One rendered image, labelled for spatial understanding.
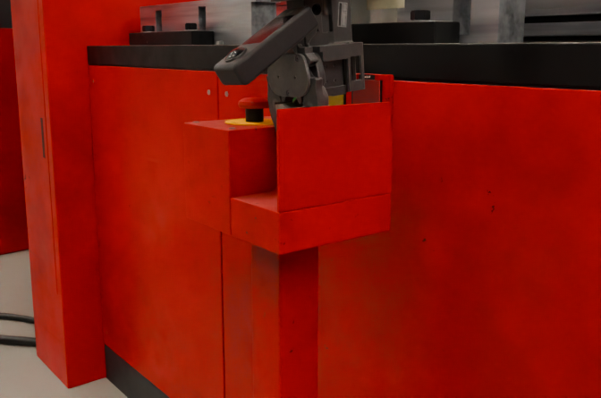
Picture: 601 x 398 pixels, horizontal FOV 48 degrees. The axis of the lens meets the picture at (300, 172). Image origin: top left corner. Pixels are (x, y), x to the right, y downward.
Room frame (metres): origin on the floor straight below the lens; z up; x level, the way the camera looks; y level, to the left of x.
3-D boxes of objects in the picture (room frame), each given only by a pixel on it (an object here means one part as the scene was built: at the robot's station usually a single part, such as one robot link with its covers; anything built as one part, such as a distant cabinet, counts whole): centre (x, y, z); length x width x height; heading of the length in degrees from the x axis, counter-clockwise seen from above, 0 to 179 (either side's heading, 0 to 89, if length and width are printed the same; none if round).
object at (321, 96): (0.73, -0.01, 0.81); 0.05 x 0.02 x 0.09; 38
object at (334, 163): (0.80, 0.02, 0.75); 0.20 x 0.16 x 0.18; 38
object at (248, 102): (0.83, 0.06, 0.79); 0.04 x 0.04 x 0.04
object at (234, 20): (1.55, 0.22, 0.92); 0.50 x 0.06 x 0.10; 39
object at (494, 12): (1.08, -0.16, 0.92); 0.39 x 0.06 x 0.10; 39
